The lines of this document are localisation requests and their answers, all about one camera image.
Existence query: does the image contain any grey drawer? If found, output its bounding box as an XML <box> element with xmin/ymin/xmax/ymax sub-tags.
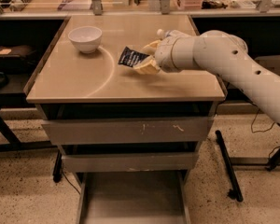
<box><xmin>42</xmin><ymin>117</ymin><xmax>213</xmax><ymax>145</ymax></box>
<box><xmin>62</xmin><ymin>152</ymin><xmax>198</xmax><ymax>173</ymax></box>

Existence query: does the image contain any dark blue rxbar wrapper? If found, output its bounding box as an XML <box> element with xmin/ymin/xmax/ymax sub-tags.
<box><xmin>118</xmin><ymin>47</ymin><xmax>148</xmax><ymax>67</ymax></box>

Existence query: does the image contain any black table leg bar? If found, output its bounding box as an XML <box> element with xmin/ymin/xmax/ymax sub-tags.
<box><xmin>215</xmin><ymin>130</ymin><xmax>244</xmax><ymax>203</ymax></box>

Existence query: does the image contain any clear plastic water bottle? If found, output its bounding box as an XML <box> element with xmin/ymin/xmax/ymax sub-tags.
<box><xmin>156</xmin><ymin>28</ymin><xmax>190</xmax><ymax>39</ymax></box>

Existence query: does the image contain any open bottom drawer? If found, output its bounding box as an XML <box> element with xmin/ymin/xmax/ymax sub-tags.
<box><xmin>76</xmin><ymin>171</ymin><xmax>191</xmax><ymax>224</ymax></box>

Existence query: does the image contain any black left desk leg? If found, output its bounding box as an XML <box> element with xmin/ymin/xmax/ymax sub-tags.
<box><xmin>0</xmin><ymin>117</ymin><xmax>52</xmax><ymax>152</ymax></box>

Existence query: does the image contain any black floor cable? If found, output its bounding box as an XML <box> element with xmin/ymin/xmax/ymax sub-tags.
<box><xmin>250</xmin><ymin>109</ymin><xmax>276</xmax><ymax>134</ymax></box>

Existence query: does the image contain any grey middle drawer front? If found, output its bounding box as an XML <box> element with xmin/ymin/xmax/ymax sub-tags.
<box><xmin>62</xmin><ymin>152</ymin><xmax>198</xmax><ymax>173</ymax></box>

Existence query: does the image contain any grey drawer cabinet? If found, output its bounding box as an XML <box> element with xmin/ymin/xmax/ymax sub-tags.
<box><xmin>22</xmin><ymin>14</ymin><xmax>228</xmax><ymax>224</ymax></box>

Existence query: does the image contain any grey top drawer front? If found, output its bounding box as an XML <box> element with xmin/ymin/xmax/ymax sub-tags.
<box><xmin>42</xmin><ymin>117</ymin><xmax>213</xmax><ymax>145</ymax></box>

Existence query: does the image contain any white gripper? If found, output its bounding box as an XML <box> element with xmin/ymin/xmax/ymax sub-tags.
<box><xmin>133</xmin><ymin>36</ymin><xmax>196</xmax><ymax>75</ymax></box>

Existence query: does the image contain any white ceramic bowl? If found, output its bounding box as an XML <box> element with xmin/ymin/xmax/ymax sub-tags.
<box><xmin>68</xmin><ymin>26</ymin><xmax>103</xmax><ymax>53</ymax></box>

